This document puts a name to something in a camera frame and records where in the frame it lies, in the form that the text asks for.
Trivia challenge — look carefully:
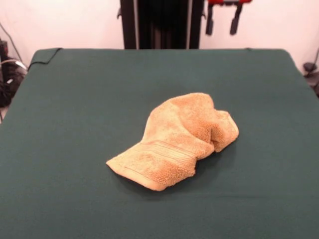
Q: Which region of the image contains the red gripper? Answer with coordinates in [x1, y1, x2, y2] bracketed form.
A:
[205, 0, 251, 35]

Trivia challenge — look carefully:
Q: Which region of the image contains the tan terry towel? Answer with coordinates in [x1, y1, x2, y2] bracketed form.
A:
[106, 92, 240, 192]

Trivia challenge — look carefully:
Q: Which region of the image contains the small black adapter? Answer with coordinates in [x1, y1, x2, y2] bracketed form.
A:
[303, 62, 317, 73]

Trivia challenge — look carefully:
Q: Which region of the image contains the black equipment piece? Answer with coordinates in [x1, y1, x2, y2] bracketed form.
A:
[309, 74, 319, 98]

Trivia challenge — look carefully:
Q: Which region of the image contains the dark green table cloth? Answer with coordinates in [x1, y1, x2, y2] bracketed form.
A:
[0, 47, 319, 239]

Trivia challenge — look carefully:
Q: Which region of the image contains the black electronic device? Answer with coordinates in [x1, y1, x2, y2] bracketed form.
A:
[0, 39, 9, 62]

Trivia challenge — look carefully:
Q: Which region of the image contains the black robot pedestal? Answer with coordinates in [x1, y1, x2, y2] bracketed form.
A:
[117, 0, 207, 50]

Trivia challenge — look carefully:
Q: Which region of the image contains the black cable bundle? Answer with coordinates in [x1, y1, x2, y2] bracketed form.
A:
[0, 57, 28, 108]

